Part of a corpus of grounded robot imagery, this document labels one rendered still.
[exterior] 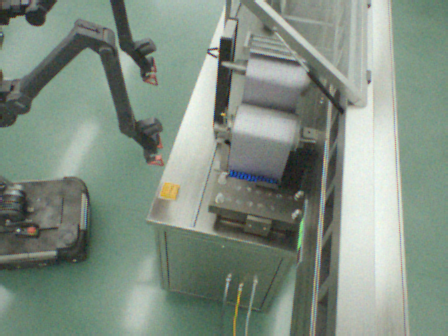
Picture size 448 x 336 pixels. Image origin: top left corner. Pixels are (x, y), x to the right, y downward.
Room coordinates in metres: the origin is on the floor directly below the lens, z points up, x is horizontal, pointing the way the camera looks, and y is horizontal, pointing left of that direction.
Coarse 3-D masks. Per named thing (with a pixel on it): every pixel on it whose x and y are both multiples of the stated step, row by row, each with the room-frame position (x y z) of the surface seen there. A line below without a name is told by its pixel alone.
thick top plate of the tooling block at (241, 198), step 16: (224, 192) 0.97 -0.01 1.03; (240, 192) 0.98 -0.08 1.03; (256, 192) 1.00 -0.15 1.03; (272, 192) 1.00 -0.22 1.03; (288, 192) 1.02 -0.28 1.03; (208, 208) 0.91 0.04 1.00; (224, 208) 0.90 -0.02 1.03; (240, 208) 0.91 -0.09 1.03; (256, 208) 0.92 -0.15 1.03; (272, 208) 0.93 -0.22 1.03; (288, 208) 0.94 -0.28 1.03; (272, 224) 0.88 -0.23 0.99; (288, 224) 0.87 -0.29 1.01
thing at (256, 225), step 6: (252, 216) 0.88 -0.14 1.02; (246, 222) 0.87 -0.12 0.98; (252, 222) 0.87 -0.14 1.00; (258, 222) 0.86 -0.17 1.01; (264, 222) 0.86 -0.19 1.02; (270, 222) 0.87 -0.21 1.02; (246, 228) 0.87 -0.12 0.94; (252, 228) 0.86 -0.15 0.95; (258, 228) 0.86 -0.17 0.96; (264, 228) 0.86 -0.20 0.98; (258, 234) 0.86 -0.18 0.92; (264, 234) 0.86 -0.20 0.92
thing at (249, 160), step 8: (232, 144) 1.10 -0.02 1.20; (232, 152) 1.10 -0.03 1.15; (240, 152) 1.09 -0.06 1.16; (248, 152) 1.09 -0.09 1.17; (256, 152) 1.09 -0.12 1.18; (264, 152) 1.08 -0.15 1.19; (272, 152) 1.08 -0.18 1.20; (232, 160) 1.10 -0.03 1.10; (240, 160) 1.09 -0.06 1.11; (248, 160) 1.09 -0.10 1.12; (256, 160) 1.09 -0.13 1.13; (264, 160) 1.08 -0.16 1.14; (272, 160) 1.08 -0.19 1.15; (280, 160) 1.08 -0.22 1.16; (232, 168) 1.09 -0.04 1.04; (240, 168) 1.09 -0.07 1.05; (248, 168) 1.09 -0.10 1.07; (256, 168) 1.08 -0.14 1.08; (264, 168) 1.08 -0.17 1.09; (272, 168) 1.08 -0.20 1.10; (280, 168) 1.07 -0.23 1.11; (264, 176) 1.08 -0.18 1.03; (272, 176) 1.08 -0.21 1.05; (280, 176) 1.07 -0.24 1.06
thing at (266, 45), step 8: (248, 32) 1.48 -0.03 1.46; (248, 40) 1.43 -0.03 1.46; (256, 40) 1.44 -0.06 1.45; (264, 40) 1.47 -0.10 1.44; (272, 40) 1.46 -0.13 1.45; (248, 48) 1.40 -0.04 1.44; (256, 48) 1.39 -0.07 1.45; (264, 48) 1.40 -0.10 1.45; (272, 48) 1.43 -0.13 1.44; (280, 48) 1.42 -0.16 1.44; (280, 56) 1.38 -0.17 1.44; (288, 56) 1.39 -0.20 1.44
